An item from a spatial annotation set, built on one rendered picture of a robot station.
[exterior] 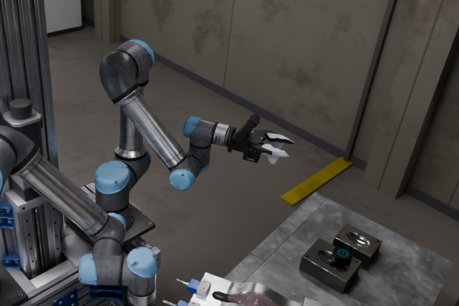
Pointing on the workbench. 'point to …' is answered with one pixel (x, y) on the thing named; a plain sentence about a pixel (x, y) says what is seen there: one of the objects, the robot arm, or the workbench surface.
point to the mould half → (218, 284)
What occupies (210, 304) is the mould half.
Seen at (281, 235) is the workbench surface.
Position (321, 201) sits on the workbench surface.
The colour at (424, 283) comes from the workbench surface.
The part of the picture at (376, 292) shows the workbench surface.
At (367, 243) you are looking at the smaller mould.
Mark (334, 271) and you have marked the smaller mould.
